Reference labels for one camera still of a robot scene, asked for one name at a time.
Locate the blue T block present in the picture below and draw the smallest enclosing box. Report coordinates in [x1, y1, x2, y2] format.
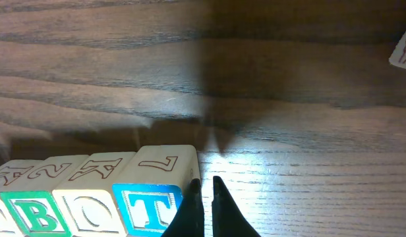
[112, 145, 200, 236]

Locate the green B block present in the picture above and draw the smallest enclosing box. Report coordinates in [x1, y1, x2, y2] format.
[5, 155, 88, 237]

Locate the yellow O block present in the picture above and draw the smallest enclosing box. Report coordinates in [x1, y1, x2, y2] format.
[0, 159, 41, 237]
[52, 152, 135, 237]

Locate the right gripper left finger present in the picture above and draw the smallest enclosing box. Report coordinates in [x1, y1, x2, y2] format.
[161, 178, 204, 237]

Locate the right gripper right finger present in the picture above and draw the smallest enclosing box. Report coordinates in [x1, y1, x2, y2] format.
[212, 176, 260, 237]

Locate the green J block right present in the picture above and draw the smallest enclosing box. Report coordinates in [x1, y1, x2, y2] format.
[389, 32, 406, 69]

